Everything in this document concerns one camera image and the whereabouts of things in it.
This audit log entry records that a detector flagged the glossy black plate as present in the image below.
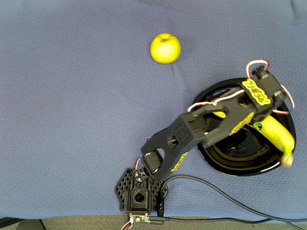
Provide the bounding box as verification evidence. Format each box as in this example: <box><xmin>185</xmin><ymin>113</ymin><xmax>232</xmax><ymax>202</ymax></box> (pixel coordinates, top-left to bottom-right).
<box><xmin>190</xmin><ymin>77</ymin><xmax>297</xmax><ymax>177</ymax></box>

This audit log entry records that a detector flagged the black arcing USB cable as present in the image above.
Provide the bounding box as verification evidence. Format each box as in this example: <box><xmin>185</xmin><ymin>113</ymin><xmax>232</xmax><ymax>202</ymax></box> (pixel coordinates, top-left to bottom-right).
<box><xmin>157</xmin><ymin>174</ymin><xmax>307</xmax><ymax>221</ymax></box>

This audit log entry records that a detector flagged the green apple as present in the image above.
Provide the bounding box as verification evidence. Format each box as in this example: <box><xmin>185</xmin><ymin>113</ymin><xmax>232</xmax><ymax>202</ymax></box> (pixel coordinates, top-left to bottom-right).
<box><xmin>150</xmin><ymin>33</ymin><xmax>182</xmax><ymax>65</ymax></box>

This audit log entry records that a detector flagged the black camera stand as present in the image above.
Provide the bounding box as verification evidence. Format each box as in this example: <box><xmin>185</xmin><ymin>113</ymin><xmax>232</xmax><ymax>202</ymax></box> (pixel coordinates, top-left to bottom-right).
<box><xmin>0</xmin><ymin>216</ymin><xmax>47</xmax><ymax>230</ymax></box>

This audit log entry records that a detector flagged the blue woven table cloth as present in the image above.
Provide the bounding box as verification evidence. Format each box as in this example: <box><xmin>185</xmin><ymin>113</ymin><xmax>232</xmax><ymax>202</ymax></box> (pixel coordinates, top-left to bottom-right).
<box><xmin>0</xmin><ymin>0</ymin><xmax>307</xmax><ymax>222</ymax></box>

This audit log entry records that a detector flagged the red white gripper servo wire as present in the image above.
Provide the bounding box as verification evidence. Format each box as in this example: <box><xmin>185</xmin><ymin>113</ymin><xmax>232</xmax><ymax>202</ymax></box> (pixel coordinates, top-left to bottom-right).
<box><xmin>273</xmin><ymin>85</ymin><xmax>295</xmax><ymax>115</ymax></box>

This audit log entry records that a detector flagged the yellow banana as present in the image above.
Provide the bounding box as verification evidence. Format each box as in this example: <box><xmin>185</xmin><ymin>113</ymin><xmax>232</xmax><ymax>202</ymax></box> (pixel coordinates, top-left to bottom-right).
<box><xmin>212</xmin><ymin>111</ymin><xmax>295</xmax><ymax>169</ymax></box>

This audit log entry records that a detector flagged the red white forearm servo wire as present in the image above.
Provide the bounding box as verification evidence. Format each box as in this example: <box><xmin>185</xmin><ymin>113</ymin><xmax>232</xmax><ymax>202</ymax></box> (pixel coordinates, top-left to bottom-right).
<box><xmin>186</xmin><ymin>90</ymin><xmax>246</xmax><ymax>113</ymax></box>

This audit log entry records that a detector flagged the red white looped servo wire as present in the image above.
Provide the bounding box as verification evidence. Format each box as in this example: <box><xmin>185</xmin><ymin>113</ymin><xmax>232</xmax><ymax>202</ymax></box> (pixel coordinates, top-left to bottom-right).
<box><xmin>246</xmin><ymin>59</ymin><xmax>270</xmax><ymax>79</ymax></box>

